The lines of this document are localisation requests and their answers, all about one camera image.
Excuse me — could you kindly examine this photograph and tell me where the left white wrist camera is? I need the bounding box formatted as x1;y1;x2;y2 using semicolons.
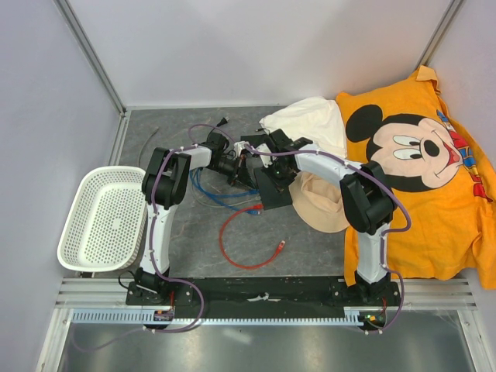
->
233;141;250;157

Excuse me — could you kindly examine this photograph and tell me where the black network switch box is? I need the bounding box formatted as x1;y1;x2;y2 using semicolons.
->
254;168;293;211

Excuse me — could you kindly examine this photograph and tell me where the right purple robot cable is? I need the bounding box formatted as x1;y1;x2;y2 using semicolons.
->
243;145;412;336

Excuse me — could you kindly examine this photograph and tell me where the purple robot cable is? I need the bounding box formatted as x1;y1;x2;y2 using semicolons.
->
71;123;233;352
243;145;412;336

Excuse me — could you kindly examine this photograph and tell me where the beige bucket hat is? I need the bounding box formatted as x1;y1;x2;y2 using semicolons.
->
289;171;350;233

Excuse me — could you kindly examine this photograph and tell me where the white perforated plastic basket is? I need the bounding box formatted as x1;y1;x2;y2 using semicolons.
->
57;166;146;273

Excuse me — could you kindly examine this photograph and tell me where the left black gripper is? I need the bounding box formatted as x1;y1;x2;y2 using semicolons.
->
209;156;257;193

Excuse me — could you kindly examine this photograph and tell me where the orange Mickey Mouse cloth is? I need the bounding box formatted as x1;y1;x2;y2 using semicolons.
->
336;67;495;290

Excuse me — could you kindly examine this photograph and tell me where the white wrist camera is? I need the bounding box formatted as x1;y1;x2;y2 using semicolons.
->
233;141;250;157
254;143;271;157

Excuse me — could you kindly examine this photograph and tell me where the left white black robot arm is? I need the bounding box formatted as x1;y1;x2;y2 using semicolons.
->
126;133;256;305

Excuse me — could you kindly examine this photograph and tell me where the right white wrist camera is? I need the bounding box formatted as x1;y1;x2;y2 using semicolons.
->
254;143;271;157

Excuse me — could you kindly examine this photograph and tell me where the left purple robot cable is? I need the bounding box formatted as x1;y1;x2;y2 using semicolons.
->
71;123;233;352

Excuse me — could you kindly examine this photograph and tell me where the grey slotted cable duct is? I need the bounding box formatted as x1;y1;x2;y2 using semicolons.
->
71;308;363;326

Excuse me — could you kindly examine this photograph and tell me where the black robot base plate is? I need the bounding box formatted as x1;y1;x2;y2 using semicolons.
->
126;274;401;307

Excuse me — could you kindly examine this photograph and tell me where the black power adapter with cord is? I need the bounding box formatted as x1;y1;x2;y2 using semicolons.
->
216;116;272;148

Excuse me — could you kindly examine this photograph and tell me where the red ethernet cable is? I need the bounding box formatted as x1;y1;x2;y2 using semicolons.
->
219;205;287;269

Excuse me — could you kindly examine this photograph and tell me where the cream white cloth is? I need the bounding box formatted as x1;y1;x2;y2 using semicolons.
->
260;96;347;158

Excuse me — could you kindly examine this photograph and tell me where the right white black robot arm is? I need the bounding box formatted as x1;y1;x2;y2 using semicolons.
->
251;130;402;305

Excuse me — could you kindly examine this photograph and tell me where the short blue ethernet cable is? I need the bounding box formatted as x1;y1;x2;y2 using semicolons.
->
189;170;257;208

